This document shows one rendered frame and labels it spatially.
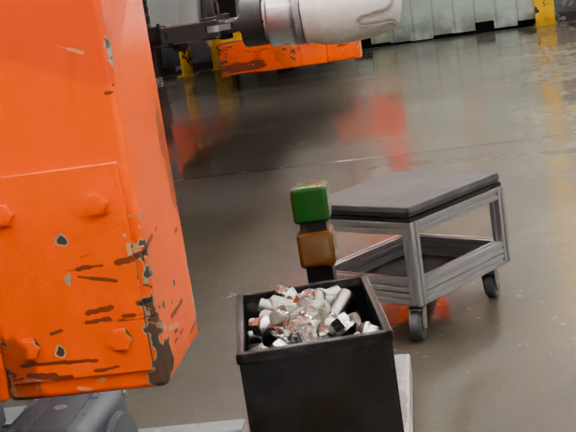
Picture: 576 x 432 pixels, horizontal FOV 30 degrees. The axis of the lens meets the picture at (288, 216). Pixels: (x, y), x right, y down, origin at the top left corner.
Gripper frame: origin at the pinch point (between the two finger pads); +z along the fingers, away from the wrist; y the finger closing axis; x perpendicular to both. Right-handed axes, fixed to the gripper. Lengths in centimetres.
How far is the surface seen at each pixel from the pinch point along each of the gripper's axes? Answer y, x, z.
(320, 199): -57, -18, -31
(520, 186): 251, -83, -76
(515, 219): 196, -83, -69
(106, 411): -48, -44, 0
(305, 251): -57, -24, -29
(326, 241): -57, -23, -31
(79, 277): -76, -19, -10
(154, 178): -68, -12, -16
